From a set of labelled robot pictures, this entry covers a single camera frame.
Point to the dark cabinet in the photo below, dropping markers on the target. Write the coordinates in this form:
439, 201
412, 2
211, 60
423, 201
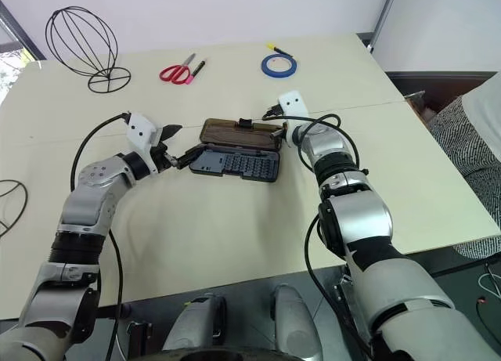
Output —
434, 89

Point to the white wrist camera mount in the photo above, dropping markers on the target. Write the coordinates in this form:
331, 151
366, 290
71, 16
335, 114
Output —
140, 131
293, 102

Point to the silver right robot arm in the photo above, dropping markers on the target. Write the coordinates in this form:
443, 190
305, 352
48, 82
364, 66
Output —
360, 216

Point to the blue tape roll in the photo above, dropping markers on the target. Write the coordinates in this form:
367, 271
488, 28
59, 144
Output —
270, 69

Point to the white board with metal frame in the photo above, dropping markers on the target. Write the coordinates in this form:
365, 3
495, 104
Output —
381, 20

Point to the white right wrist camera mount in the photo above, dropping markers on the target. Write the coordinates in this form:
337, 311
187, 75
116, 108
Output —
293, 102

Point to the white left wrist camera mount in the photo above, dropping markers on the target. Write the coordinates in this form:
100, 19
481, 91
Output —
140, 131

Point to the black marker with pink cap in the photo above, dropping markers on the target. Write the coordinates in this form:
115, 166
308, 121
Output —
197, 71

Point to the person in grey patterned clothing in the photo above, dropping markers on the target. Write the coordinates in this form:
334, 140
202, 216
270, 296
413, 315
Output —
466, 134

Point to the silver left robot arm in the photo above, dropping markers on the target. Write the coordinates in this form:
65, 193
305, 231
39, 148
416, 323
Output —
88, 204

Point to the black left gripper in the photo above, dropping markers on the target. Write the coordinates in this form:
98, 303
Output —
159, 159

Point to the black pen with yellow cap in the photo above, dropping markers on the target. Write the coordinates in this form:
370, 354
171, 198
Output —
278, 50

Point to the dark screwdriver bit case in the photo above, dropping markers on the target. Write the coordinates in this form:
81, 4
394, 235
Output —
238, 153

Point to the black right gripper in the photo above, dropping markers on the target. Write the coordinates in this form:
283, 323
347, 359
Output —
271, 111

